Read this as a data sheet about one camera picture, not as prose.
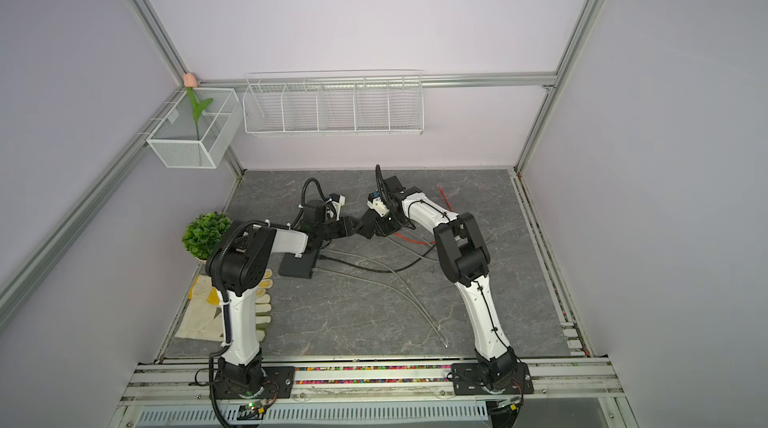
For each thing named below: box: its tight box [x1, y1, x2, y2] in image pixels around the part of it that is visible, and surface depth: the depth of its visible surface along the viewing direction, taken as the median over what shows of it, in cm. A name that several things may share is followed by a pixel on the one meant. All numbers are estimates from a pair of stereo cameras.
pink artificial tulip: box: [183, 72, 213, 141], surface depth 92 cm
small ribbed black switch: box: [356, 208, 381, 239], surface depth 101 cm
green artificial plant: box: [182, 211, 232, 262], surface depth 86 cm
